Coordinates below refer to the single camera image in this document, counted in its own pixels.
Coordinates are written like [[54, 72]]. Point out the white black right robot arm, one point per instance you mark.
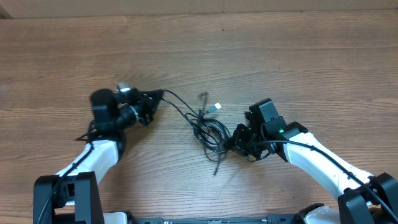
[[361, 196]]

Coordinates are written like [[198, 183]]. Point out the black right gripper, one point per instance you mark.
[[238, 142]]

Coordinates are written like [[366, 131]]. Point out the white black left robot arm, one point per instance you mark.
[[72, 195]]

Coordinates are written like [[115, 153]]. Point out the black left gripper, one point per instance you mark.
[[147, 104]]

